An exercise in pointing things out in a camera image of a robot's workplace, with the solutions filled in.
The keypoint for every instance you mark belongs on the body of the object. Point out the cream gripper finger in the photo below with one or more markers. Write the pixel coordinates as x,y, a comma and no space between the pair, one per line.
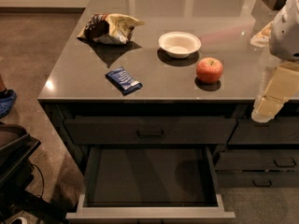
281,86
261,39

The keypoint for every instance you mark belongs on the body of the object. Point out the blue rxbar blueberry wrapper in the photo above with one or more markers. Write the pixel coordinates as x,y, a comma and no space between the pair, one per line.
123,81

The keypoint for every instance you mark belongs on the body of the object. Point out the right top drawer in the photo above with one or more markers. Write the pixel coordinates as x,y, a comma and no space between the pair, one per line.
283,130

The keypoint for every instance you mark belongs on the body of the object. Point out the right middle drawer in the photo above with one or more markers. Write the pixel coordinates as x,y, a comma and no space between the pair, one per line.
258,160

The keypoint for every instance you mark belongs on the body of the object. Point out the right bottom drawer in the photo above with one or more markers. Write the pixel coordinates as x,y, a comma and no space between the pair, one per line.
258,179

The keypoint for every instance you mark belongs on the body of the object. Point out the closed top drawer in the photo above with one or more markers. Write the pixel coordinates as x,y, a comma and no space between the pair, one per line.
149,130

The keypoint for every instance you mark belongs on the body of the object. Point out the open middle drawer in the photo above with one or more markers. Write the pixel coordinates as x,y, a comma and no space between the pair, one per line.
150,186

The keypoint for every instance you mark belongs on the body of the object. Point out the red apple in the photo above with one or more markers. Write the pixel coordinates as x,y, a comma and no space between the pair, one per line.
209,70

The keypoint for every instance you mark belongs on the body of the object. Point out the white paper bowl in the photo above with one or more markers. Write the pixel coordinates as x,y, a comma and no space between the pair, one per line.
179,45

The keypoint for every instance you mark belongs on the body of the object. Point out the crumpled chip bag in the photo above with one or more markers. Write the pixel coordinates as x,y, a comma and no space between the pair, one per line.
109,29

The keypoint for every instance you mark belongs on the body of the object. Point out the blue croc shoe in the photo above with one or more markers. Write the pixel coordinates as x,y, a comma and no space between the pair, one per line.
7,101

